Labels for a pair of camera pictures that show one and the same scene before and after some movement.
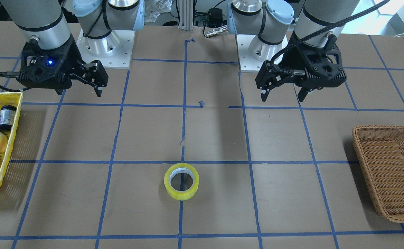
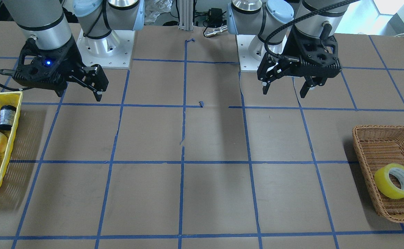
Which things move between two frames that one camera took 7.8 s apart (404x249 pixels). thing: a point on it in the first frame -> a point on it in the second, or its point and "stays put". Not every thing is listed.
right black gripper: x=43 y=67 stays put
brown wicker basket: x=392 y=156 stays put
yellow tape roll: x=179 y=168 -> x=395 y=181
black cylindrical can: x=7 y=116 stays put
